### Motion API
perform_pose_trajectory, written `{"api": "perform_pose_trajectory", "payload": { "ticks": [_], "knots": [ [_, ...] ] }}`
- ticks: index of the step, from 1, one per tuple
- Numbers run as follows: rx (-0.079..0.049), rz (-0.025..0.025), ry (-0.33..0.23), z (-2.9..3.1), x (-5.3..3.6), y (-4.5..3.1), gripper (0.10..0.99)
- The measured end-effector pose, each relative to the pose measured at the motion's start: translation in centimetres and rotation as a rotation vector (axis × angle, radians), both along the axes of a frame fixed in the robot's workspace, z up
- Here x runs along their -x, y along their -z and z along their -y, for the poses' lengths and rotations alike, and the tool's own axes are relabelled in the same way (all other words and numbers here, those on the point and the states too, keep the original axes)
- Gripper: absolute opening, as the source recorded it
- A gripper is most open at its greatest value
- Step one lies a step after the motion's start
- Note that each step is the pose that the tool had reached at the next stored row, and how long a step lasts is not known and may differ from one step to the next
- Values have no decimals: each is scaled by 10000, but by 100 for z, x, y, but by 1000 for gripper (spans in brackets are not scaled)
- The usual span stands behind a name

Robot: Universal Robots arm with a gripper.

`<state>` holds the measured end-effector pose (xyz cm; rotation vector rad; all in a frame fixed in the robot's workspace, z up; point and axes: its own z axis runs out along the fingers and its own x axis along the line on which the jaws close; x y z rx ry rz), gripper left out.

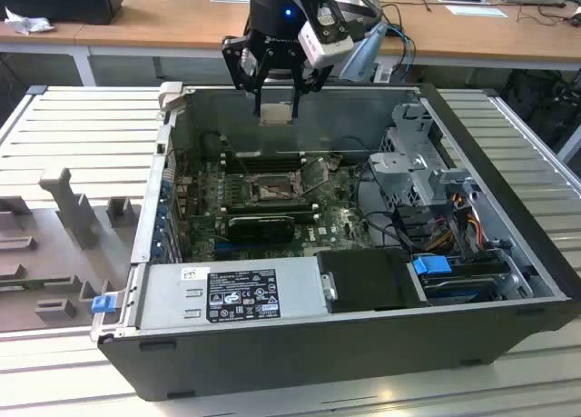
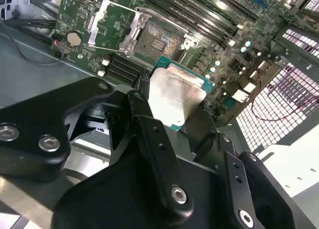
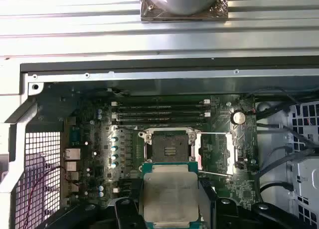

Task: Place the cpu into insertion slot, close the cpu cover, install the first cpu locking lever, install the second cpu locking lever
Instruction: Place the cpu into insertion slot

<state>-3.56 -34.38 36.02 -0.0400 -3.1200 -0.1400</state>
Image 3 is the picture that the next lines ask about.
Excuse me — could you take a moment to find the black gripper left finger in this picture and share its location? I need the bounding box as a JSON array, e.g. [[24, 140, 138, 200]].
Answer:
[[44, 198, 147, 229]]

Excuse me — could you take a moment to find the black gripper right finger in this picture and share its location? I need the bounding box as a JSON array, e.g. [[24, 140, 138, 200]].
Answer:
[[198, 182, 319, 229]]

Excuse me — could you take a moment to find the silver CPU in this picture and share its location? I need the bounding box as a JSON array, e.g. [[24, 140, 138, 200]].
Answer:
[[138, 161, 204, 229]]

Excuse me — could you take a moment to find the metal socket cover frame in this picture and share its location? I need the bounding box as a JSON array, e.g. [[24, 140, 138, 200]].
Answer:
[[191, 131, 237, 177]]

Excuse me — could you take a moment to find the CPU socket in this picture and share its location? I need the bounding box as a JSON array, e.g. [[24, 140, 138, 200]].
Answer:
[[138, 126, 200, 165]]

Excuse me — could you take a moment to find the black RAM slot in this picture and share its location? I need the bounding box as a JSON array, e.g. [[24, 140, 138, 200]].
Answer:
[[111, 99, 211, 106], [111, 111, 211, 119], [111, 117, 211, 125], [111, 105, 211, 113]]

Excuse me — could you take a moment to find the silver rear port block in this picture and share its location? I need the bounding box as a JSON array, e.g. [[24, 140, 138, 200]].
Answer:
[[64, 148, 82, 162]]

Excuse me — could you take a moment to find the silver perforated drive cage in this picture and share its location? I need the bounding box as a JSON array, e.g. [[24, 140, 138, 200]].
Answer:
[[286, 99, 319, 229]]

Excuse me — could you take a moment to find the round coin cell battery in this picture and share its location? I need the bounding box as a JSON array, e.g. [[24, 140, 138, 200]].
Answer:
[[231, 110, 247, 125]]

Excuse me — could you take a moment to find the green motherboard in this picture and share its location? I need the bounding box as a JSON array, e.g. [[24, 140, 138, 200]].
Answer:
[[61, 94, 260, 215]]

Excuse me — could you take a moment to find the black PC case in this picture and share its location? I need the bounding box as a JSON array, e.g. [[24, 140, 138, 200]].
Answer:
[[0, 55, 319, 229]]

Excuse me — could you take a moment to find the black cable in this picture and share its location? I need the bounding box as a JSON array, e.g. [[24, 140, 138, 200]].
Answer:
[[258, 181, 296, 207]]

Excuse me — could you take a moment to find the square brown base plate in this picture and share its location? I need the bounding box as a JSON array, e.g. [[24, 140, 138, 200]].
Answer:
[[140, 0, 229, 22]]

